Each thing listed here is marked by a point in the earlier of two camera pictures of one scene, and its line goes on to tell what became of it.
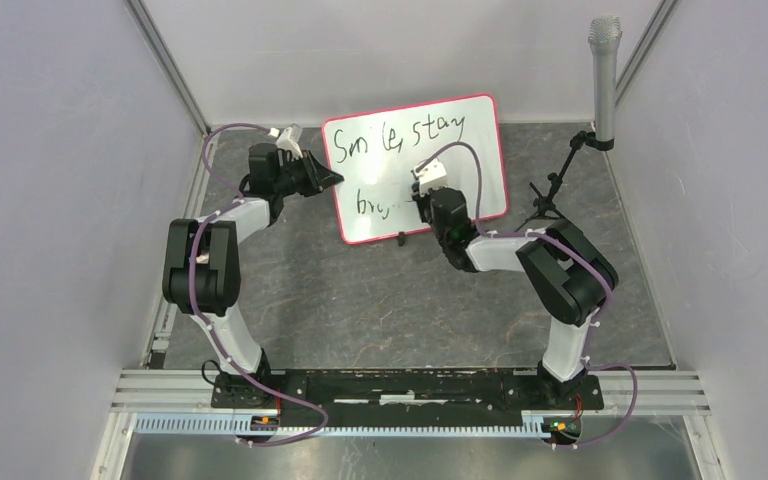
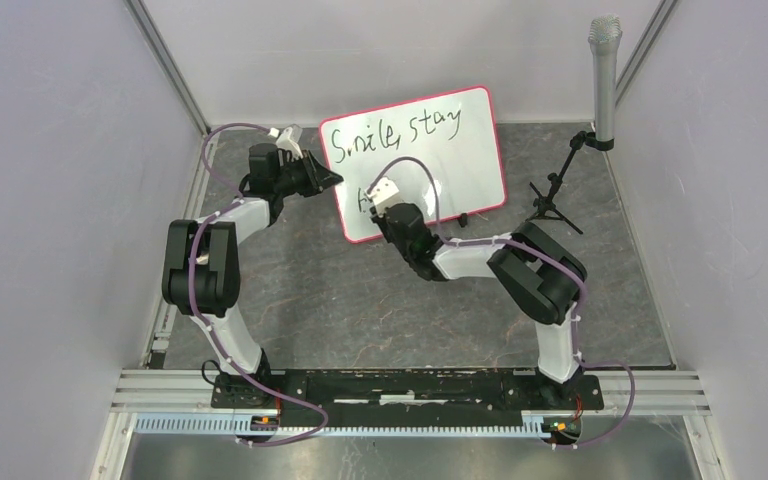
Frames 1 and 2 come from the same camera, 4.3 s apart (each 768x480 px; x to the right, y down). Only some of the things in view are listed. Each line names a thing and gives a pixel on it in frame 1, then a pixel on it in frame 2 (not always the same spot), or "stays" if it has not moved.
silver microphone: (605, 38) stays
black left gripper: (318, 176) stays
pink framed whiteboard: (376, 151) stays
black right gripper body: (423, 209) -> (374, 215)
